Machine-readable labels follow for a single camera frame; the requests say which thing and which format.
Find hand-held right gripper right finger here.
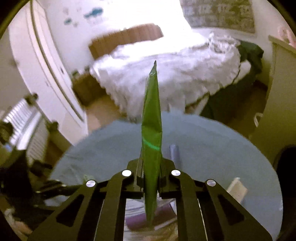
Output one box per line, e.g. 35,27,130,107
159,159,274,241

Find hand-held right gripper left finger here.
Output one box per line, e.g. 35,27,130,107
28,159,145,241

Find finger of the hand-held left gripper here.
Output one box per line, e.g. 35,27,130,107
35,178,77,198

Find green plastic packet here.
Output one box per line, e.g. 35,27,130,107
140,60,164,229

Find black trash bin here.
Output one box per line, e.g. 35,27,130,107
275,145,296,233

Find wooden nightstand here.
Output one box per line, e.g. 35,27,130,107
71,72,105,106

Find white louvered wardrobe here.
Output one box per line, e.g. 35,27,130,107
9,0,89,141

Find bed with white duvet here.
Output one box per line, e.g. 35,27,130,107
90,31,242,122

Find brown padded headboard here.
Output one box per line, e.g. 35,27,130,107
89,23,164,59

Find white desk cabinet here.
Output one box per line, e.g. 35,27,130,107
249,35,296,168

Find dark green blanket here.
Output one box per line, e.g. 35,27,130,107
199,41,264,121

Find floral patterned curtain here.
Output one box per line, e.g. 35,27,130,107
180,0,256,34

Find pink plush toy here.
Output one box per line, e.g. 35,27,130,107
277,25,296,45

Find cloud wall stickers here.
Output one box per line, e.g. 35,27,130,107
62,6,104,26

